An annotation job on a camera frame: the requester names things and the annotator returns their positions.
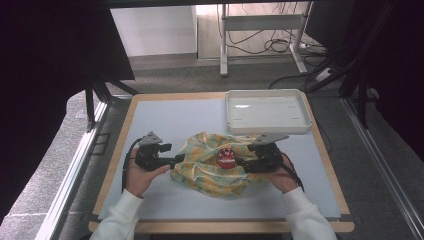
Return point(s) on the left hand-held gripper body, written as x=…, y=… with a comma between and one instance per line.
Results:
x=148, y=156

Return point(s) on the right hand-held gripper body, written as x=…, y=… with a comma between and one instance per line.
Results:
x=266, y=156

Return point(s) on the red round tin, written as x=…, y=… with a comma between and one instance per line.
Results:
x=226, y=158

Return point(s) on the green orange floral cloth bag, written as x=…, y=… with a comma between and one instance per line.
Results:
x=200, y=173

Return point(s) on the person's left hand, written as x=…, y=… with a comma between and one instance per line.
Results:
x=141, y=181

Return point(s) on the person's right hand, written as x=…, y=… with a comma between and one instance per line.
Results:
x=283, y=178

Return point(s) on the light blue table mat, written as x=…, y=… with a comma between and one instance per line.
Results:
x=166, y=120

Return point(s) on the white plastic tray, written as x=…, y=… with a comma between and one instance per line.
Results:
x=266, y=111

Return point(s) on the black metal stand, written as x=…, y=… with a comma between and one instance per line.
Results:
x=361, y=90
x=96, y=93

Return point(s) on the white power strip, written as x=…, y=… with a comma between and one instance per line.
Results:
x=324, y=74

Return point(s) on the dark curtain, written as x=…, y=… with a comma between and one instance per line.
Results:
x=396, y=66
x=43, y=83

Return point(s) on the dark monitor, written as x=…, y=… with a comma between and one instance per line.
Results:
x=328, y=23

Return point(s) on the aluminium frame rail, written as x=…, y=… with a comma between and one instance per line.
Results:
x=383, y=166
x=71, y=166

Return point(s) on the white metal desk frame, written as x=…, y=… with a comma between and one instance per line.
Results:
x=263, y=22

